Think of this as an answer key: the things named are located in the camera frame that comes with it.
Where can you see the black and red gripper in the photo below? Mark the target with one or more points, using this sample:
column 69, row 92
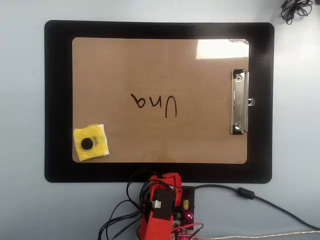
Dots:
column 163, row 205

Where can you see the yellow and white sponge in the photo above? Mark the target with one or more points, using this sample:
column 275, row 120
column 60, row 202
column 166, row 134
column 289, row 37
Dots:
column 100, row 147

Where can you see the black knob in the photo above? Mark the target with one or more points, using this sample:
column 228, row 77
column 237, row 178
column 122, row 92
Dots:
column 86, row 143

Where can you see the black robot base with electronics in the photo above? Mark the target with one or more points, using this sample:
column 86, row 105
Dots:
column 188, row 200

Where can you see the brown clipboard board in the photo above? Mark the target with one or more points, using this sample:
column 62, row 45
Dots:
column 155, row 62

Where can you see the silver metal clipboard clip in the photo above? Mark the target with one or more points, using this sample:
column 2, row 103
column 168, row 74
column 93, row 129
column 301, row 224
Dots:
column 239, row 102

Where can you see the black rectangular desk mat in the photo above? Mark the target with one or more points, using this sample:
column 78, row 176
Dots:
column 57, row 100

